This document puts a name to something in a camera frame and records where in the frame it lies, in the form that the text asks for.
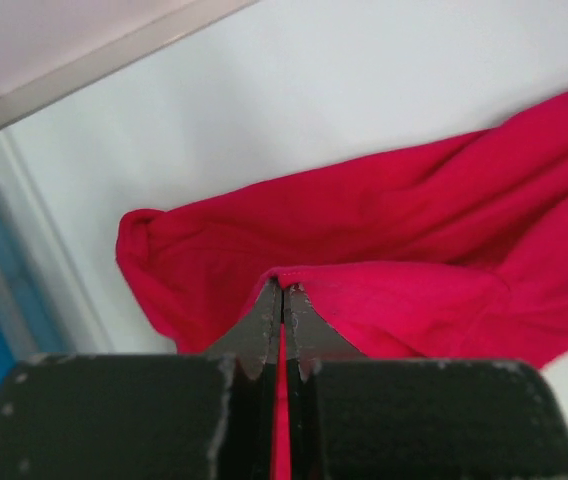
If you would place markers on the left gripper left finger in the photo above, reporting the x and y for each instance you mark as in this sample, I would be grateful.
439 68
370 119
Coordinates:
204 416

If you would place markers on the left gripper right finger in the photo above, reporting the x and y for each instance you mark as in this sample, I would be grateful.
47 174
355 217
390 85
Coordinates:
353 417

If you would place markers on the red t shirt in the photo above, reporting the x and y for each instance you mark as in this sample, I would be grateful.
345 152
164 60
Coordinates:
454 249

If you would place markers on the aluminium rail frame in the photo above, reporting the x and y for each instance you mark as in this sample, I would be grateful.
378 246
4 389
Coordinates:
51 49

